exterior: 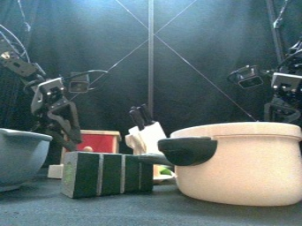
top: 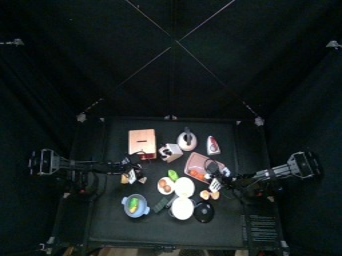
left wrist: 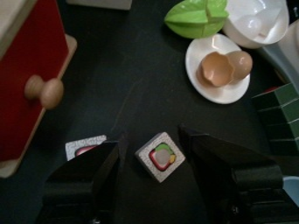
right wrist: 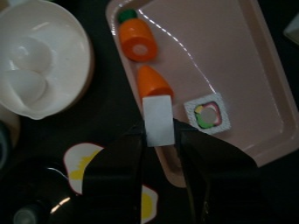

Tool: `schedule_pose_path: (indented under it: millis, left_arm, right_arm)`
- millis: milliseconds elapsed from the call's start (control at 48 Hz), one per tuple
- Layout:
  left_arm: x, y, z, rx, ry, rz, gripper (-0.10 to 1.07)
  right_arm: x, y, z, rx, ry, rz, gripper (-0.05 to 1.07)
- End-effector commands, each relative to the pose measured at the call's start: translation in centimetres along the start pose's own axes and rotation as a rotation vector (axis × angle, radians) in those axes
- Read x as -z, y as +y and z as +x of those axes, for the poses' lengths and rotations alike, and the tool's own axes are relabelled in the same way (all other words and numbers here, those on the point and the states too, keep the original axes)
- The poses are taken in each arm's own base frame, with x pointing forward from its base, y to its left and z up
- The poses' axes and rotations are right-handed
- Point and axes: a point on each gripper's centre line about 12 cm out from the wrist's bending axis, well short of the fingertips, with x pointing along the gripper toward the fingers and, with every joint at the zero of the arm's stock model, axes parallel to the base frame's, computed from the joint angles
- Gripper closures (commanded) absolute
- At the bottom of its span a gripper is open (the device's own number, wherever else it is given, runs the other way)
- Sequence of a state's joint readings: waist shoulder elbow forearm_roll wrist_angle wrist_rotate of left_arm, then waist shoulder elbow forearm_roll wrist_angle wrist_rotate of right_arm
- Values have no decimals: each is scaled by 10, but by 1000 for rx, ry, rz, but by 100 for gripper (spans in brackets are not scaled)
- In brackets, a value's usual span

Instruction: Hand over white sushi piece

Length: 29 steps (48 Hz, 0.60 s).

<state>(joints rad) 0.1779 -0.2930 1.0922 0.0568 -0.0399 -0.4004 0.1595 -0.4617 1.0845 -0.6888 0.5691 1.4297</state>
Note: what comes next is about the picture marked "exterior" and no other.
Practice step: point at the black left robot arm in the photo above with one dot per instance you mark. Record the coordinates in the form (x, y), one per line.
(18, 65)

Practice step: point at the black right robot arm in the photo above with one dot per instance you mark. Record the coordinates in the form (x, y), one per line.
(293, 56)

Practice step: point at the small orange toy piece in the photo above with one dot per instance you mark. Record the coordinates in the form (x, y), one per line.
(88, 149)

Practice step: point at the white sushi piece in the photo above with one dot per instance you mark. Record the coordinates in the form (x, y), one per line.
(56, 171)

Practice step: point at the green black striped sushi block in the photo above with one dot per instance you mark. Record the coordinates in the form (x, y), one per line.
(106, 175)

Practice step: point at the green toy food piece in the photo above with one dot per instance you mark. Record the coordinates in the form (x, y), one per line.
(166, 170)

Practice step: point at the red wooden box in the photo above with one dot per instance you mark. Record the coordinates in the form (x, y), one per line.
(101, 141)

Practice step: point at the grey-blue bowl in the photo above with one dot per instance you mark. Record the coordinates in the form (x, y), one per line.
(22, 157)

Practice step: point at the white knife block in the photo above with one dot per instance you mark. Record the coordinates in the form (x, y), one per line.
(149, 138)

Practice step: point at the white small plate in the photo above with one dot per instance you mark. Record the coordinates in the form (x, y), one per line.
(164, 177)

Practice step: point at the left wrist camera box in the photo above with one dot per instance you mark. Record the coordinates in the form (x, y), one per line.
(80, 83)

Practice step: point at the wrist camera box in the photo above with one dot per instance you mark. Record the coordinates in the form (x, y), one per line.
(80, 83)
(249, 77)

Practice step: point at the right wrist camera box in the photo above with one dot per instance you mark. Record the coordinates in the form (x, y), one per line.
(249, 77)

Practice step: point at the grey metal frame pole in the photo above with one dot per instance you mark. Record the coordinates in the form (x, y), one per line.
(152, 58)

